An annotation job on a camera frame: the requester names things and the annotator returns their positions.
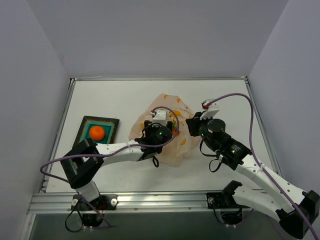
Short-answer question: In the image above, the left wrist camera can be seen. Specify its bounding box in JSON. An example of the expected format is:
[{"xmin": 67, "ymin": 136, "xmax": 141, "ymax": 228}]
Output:
[{"xmin": 151, "ymin": 110, "xmax": 167, "ymax": 126}]

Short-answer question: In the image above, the black teal rectangular tray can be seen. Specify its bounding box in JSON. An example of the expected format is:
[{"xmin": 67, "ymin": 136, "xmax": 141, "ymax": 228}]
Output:
[{"xmin": 73, "ymin": 115, "xmax": 120, "ymax": 146}]

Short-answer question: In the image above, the banana print plastic bag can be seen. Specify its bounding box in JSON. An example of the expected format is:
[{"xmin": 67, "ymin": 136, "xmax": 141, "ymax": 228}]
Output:
[{"xmin": 128, "ymin": 93, "xmax": 200, "ymax": 167}]

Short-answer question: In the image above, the purple cable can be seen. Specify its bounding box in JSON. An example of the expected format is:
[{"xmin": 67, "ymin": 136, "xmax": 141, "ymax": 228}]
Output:
[
  {"xmin": 207, "ymin": 93, "xmax": 317, "ymax": 240},
  {"xmin": 40, "ymin": 106, "xmax": 180, "ymax": 230}
]

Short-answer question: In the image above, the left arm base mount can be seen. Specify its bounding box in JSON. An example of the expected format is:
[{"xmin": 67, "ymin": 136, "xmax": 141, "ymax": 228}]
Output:
[{"xmin": 70, "ymin": 194, "xmax": 118, "ymax": 228}]

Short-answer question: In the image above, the red fake berry sprig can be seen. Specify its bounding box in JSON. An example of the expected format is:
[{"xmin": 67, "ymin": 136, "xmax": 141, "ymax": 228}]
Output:
[{"xmin": 171, "ymin": 121, "xmax": 178, "ymax": 134}]

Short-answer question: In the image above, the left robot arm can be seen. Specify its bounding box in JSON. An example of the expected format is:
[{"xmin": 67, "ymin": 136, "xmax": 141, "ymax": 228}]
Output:
[{"xmin": 60, "ymin": 120, "xmax": 173, "ymax": 210}]

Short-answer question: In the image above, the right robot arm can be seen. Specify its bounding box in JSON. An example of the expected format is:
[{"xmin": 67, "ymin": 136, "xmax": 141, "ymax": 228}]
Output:
[{"xmin": 186, "ymin": 112, "xmax": 320, "ymax": 240}]

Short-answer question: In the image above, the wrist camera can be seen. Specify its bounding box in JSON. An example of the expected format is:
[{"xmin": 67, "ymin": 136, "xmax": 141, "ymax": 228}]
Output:
[
  {"xmin": 151, "ymin": 110, "xmax": 167, "ymax": 126},
  {"xmin": 200, "ymin": 99, "xmax": 220, "ymax": 120}
]

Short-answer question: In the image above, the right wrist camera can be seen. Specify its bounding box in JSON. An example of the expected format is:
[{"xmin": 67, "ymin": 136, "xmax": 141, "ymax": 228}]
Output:
[{"xmin": 200, "ymin": 99, "xmax": 220, "ymax": 120}]

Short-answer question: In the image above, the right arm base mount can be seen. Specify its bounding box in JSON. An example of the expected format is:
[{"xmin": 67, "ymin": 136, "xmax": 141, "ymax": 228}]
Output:
[{"xmin": 206, "ymin": 192, "xmax": 243, "ymax": 226}]

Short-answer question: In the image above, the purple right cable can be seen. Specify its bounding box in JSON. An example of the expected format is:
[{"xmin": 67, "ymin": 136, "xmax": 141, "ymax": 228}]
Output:
[{"xmin": 207, "ymin": 93, "xmax": 317, "ymax": 240}]

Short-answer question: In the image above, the orange fake tangerine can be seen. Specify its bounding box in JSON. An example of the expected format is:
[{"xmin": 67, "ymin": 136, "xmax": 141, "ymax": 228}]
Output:
[{"xmin": 89, "ymin": 125, "xmax": 105, "ymax": 141}]

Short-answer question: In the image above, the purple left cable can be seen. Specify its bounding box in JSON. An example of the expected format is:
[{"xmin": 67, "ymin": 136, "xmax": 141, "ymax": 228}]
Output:
[{"xmin": 40, "ymin": 106, "xmax": 180, "ymax": 230}]

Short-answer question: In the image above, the aluminium front rail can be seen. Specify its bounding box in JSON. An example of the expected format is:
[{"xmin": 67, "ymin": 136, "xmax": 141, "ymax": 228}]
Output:
[{"xmin": 27, "ymin": 191, "xmax": 210, "ymax": 214}]

